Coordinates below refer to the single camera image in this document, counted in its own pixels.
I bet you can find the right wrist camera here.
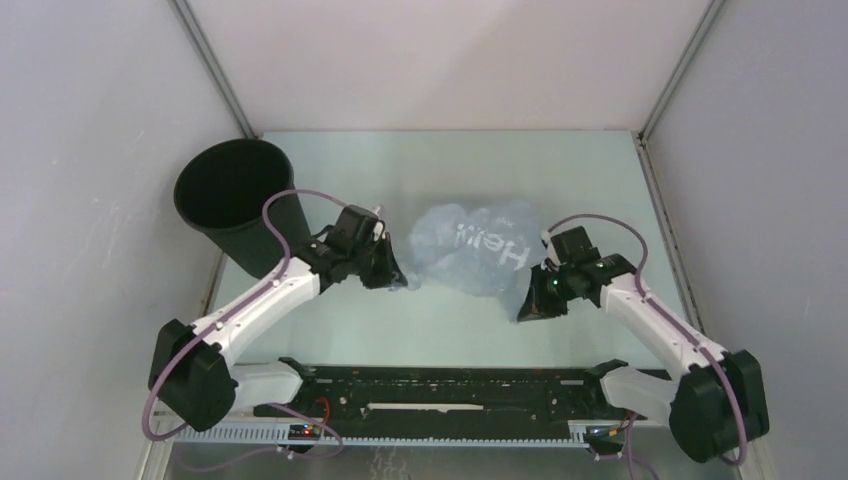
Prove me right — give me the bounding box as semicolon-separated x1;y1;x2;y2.
540;230;561;271

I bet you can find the small circuit board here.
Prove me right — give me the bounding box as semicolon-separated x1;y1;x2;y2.
287;423;323;440

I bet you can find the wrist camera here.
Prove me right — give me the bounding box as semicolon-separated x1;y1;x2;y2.
540;230;561;271
371;204;386;241

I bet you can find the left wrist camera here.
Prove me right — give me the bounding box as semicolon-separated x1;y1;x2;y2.
371;204;386;241

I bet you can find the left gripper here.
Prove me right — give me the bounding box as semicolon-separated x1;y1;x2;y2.
348;231;406;288

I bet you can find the right corner frame post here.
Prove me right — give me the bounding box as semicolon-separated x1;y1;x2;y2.
638;0;727;144

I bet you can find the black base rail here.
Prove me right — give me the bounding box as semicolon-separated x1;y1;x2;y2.
289;366;627;445

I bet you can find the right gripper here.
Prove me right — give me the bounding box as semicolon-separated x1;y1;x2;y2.
518;261;577;320

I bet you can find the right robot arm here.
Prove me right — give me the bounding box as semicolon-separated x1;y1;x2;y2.
517;226;771;463

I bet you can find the black trash bin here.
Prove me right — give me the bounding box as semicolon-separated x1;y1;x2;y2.
173;139;294;279

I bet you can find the left corner frame post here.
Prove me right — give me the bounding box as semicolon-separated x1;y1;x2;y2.
167;0;258;138

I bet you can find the blue plastic trash bag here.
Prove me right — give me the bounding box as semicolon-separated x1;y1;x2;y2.
397;199;547;323

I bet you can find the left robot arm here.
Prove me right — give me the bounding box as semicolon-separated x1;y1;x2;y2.
143;205;407;432

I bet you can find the corner frame post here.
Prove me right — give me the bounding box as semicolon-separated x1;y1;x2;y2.
638;0;727;144
167;0;258;138

